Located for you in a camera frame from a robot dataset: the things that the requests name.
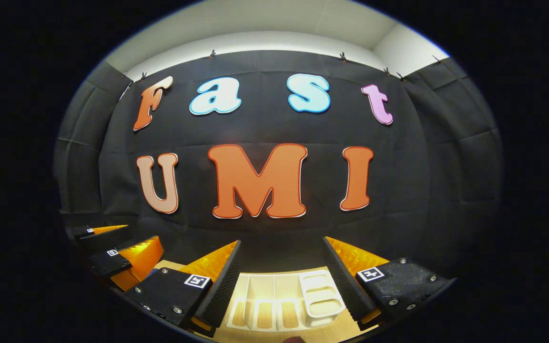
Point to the white bookshelf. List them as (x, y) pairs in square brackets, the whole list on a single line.
[(322, 295)]

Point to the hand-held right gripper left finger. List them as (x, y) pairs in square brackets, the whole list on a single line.
[(222, 286)]

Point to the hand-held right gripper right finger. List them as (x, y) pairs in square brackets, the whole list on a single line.
[(339, 276)]

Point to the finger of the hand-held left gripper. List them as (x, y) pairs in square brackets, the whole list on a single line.
[(105, 238), (110, 264)]

